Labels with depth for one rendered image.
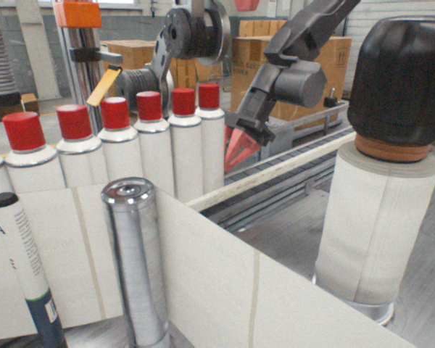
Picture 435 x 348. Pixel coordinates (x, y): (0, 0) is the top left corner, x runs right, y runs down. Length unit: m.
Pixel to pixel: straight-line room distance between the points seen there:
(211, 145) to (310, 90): 0.18
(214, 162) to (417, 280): 0.32
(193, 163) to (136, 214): 0.26
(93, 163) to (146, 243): 0.18
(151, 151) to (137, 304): 0.23
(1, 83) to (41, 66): 5.28
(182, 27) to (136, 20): 5.22
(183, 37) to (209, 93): 0.51
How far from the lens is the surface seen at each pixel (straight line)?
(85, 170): 0.40
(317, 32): 0.62
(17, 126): 0.37
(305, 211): 0.56
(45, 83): 5.78
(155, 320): 0.30
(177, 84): 4.03
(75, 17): 0.46
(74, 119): 0.39
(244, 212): 0.57
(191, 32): 0.99
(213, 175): 0.52
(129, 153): 0.42
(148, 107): 0.43
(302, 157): 0.68
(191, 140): 0.46
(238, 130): 0.53
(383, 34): 0.28
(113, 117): 0.41
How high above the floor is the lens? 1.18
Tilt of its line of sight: 26 degrees down
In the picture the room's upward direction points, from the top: straight up
